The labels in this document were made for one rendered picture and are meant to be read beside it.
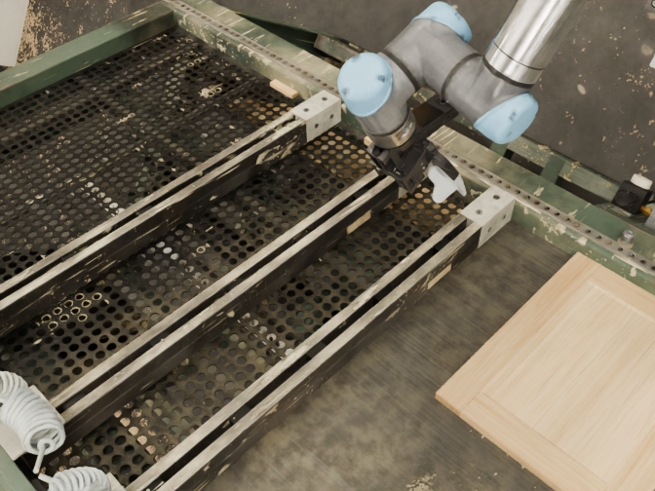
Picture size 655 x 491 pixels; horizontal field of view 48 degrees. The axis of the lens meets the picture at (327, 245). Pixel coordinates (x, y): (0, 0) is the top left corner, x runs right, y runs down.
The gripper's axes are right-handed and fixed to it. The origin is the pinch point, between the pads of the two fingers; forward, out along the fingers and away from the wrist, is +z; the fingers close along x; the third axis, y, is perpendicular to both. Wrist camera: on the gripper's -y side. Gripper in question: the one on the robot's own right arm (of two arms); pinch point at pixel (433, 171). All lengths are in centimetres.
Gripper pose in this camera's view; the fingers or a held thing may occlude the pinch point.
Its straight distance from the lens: 129.8
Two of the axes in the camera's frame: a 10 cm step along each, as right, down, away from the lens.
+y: -5.9, 8.0, -0.5
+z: 3.7, 3.3, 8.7
